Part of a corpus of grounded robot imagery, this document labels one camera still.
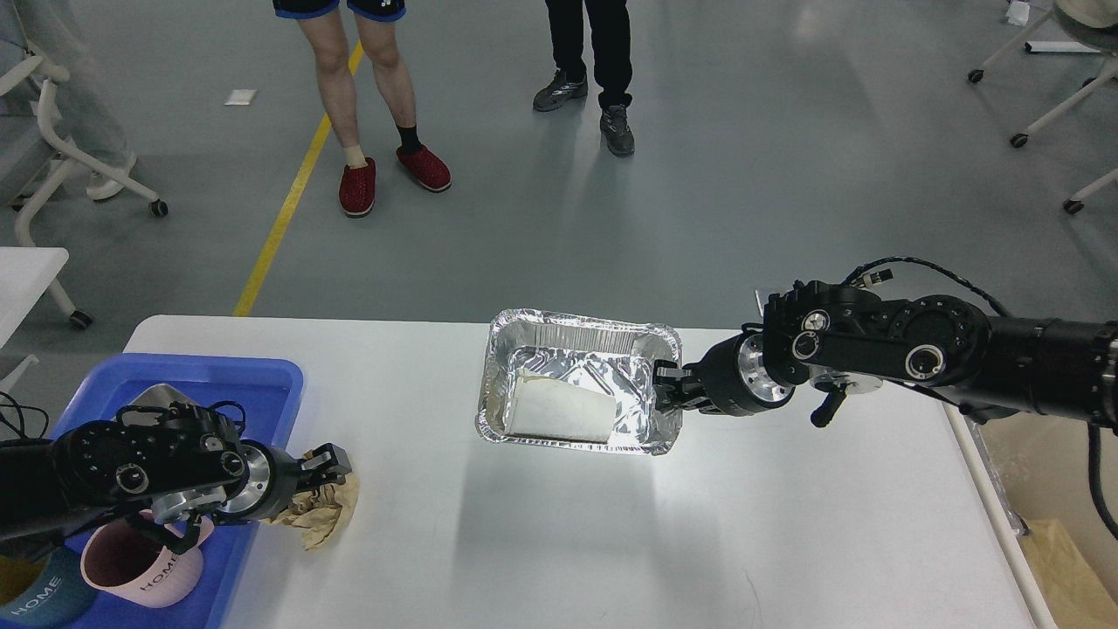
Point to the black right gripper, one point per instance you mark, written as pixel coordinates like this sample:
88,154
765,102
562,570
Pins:
730,379

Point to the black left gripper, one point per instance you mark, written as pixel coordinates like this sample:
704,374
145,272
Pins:
274,477

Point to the brown paper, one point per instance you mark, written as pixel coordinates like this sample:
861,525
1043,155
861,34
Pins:
319,514

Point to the aluminium foil tray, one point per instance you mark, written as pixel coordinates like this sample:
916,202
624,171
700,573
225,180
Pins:
610,356

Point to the white paper cup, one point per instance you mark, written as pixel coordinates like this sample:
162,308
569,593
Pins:
546,408

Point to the stainless steel tray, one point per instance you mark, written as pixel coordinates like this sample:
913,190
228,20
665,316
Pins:
153,401

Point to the pink HOME mug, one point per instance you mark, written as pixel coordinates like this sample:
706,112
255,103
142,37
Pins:
119,560

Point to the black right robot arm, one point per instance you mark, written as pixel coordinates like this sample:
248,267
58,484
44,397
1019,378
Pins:
830,335

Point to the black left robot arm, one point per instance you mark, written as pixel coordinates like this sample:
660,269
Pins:
164,471

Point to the blue plastic tray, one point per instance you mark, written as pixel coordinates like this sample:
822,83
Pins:
265,393

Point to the blue HOME mug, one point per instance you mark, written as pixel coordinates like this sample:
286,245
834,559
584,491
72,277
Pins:
49,592

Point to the person in black trousers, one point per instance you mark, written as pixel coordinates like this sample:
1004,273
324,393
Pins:
610,41

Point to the white side table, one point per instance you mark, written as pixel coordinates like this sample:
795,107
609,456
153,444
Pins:
28,273

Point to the cream plastic bin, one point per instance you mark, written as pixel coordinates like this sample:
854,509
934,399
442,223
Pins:
1031,475

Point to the person in grey trousers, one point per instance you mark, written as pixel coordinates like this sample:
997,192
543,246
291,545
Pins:
53,29

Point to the white wheeled chair left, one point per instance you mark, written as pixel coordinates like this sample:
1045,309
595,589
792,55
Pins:
51,75

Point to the white chair base right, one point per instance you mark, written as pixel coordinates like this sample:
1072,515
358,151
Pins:
1039,77

